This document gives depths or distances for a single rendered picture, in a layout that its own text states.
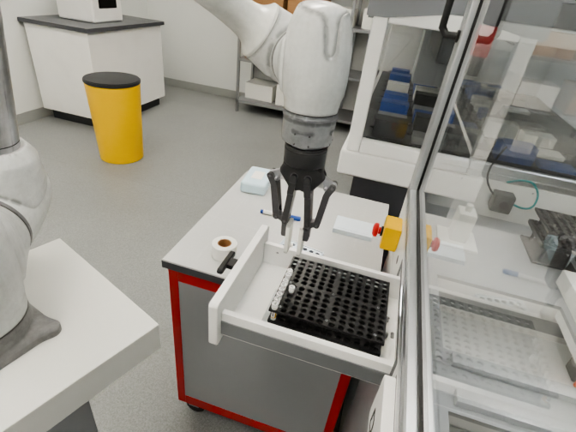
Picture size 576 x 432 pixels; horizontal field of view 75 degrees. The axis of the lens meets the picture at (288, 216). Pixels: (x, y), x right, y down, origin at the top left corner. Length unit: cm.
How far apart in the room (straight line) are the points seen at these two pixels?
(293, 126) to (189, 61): 498
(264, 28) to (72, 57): 347
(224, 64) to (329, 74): 477
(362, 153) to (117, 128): 222
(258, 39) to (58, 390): 67
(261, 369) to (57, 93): 361
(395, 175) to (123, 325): 109
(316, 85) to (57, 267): 70
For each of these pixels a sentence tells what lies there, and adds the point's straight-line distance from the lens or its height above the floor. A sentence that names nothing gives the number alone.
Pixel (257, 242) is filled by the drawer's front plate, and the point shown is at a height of 93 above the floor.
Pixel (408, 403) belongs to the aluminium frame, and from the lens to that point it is 56.
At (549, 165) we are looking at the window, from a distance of 36.
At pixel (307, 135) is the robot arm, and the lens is 61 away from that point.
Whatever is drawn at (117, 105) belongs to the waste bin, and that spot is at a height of 50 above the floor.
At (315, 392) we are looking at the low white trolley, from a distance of 125.
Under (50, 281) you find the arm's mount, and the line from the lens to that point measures 95.
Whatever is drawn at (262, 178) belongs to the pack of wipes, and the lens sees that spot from 139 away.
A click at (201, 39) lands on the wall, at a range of 542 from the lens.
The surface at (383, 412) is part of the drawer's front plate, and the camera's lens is 62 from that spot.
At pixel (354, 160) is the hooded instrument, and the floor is 87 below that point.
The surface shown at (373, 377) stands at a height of 85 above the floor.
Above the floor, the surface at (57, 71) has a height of 49.
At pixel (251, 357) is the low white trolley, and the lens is 122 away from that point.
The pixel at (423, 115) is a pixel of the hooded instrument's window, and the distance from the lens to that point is 145.
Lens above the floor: 144
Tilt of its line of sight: 32 degrees down
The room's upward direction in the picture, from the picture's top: 7 degrees clockwise
